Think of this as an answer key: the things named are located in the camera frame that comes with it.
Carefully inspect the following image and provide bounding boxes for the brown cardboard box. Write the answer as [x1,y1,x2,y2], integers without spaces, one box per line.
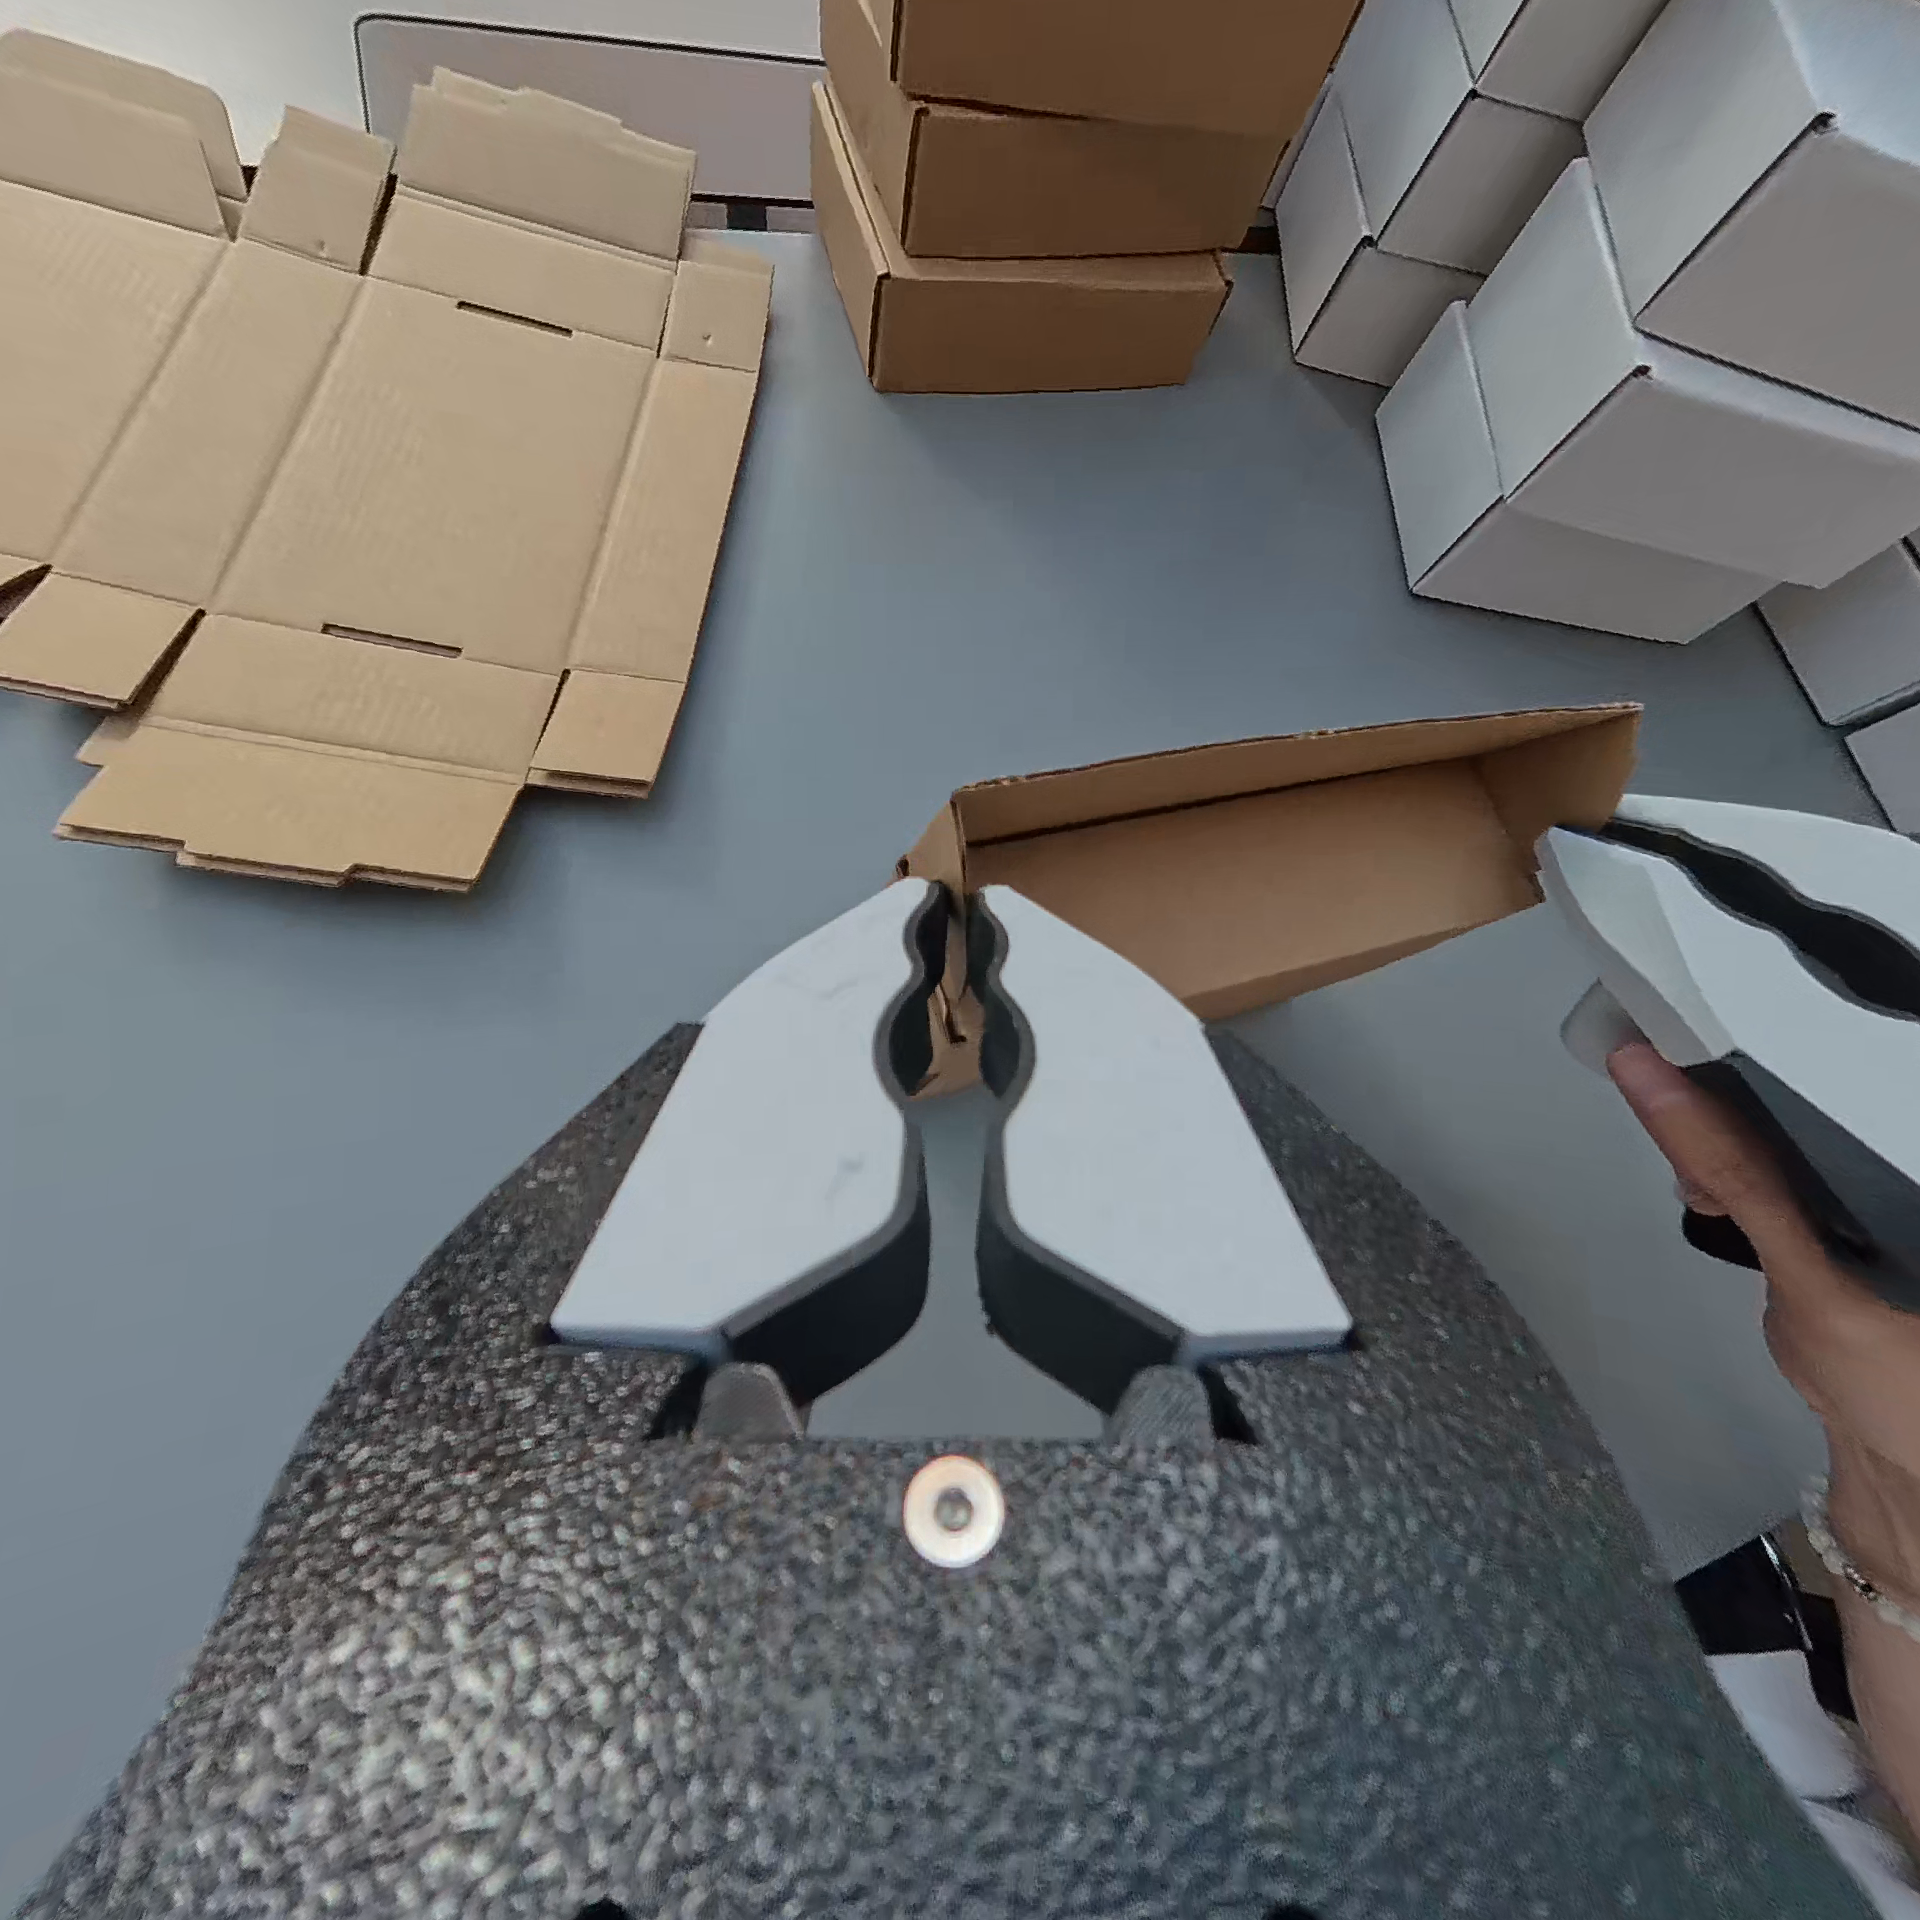
[819,0,1296,260]
[897,699,1648,1106]
[858,0,1369,139]
[807,81,1235,396]

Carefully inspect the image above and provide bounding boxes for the white panel with dark rim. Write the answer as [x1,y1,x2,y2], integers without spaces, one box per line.
[354,10,829,231]

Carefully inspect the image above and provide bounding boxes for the person's right hand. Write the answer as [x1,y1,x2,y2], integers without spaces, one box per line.
[1605,1041,1920,1526]

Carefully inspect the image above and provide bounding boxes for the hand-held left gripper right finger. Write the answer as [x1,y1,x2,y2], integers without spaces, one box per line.
[971,886,1356,1369]

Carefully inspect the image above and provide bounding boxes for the flat unfolded cardboard sheet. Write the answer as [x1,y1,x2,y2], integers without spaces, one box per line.
[0,30,253,712]
[56,67,777,897]

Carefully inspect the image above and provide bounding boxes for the beaded bracelet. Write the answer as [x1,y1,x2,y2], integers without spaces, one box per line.
[1797,1474,1920,1643]

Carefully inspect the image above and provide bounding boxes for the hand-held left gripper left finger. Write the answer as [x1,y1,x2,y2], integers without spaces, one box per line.
[549,879,935,1356]

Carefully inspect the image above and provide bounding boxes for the closed brown cardboard box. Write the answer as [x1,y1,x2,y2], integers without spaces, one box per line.
[858,0,1369,139]
[807,81,1235,396]
[819,0,1296,260]

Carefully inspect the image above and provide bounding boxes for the stack of white boxes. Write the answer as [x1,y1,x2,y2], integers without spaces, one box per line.
[1272,0,1920,836]

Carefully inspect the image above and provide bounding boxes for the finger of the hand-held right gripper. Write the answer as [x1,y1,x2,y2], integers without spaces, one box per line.
[1599,792,1920,1038]
[1532,824,1920,1191]

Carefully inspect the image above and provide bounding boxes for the person's right forearm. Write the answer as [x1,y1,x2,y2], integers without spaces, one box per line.
[1668,1478,1920,1920]

